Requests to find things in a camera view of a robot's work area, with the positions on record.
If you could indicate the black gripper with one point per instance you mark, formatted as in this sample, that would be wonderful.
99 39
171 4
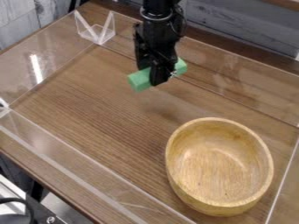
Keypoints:
156 35

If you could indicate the green rectangular block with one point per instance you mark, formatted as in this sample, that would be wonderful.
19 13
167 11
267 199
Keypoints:
139 78

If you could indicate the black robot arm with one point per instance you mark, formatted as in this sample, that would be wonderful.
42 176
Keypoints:
162 8

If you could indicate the light wooden bowl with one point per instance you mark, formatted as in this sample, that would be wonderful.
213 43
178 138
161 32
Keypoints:
219 166

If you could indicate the clear acrylic corner bracket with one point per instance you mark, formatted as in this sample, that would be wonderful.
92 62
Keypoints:
99 34

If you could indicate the clear acrylic tray wall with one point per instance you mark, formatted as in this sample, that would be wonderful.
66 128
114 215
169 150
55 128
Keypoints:
88 136

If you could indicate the black metal bracket with screw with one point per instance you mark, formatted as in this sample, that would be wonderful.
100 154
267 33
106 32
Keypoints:
44 216

